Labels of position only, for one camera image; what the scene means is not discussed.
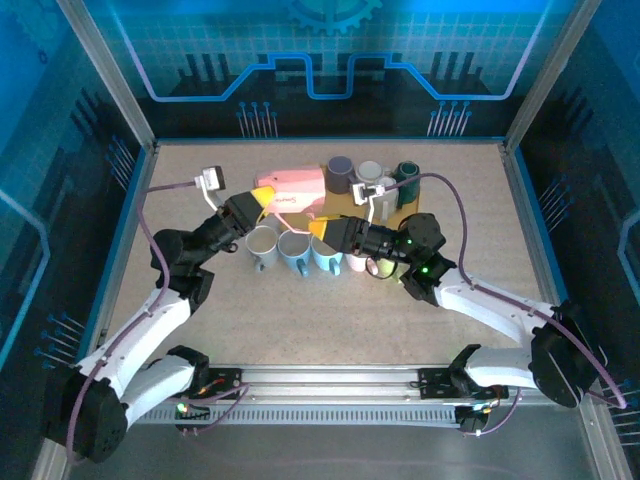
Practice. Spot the light blue mug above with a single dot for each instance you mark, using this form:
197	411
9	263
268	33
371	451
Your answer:
325	255

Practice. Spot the light green mug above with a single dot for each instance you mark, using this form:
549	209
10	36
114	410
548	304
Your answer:
387	270

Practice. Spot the grey mug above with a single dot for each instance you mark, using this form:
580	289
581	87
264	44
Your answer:
262	245

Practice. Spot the pale pink faceted mug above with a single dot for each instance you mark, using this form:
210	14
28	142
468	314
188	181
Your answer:
356	262

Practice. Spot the pink mug with lettering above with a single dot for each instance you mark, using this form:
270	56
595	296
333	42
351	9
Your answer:
300	187

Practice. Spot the white speckled mug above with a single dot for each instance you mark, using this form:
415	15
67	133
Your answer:
387	202

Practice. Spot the purple mug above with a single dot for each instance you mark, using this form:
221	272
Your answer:
341	175

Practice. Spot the dark green mug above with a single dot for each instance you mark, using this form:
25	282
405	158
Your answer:
407	187

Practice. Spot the white mug red interior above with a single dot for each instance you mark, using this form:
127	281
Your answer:
370	171

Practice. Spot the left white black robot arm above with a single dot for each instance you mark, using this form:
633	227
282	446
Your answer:
145	330

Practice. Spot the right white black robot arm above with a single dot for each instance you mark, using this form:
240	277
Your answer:
490	307

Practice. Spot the yellow plastic tray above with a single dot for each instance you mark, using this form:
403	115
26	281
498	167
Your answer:
340	207

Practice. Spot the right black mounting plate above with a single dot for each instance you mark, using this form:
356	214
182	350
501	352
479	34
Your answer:
435	382

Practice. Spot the black mounting plate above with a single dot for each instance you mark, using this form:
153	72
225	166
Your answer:
225	380
435	382

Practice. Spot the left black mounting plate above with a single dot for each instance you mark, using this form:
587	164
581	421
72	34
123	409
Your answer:
225	380

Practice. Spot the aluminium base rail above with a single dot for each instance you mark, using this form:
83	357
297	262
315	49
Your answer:
325	380

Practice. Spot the left aluminium enclosure post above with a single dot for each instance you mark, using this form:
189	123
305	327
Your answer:
111	75

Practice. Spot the aluminium enclosure post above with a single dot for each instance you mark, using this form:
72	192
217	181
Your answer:
547	75
111	75

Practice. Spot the right aluminium enclosure post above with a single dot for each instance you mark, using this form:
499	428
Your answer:
547	75

